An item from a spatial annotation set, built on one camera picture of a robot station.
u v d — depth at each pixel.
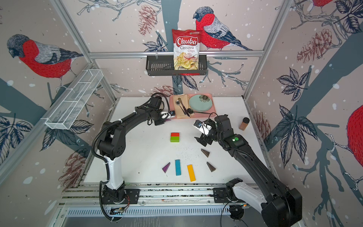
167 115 0.86
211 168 0.82
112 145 0.53
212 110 1.13
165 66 1.07
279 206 0.37
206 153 0.88
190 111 1.10
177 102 1.17
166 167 0.82
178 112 1.10
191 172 0.82
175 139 0.95
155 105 0.79
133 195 0.73
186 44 0.83
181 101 1.18
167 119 0.86
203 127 0.63
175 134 0.97
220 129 0.58
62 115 0.71
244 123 0.95
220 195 0.73
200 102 1.18
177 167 0.83
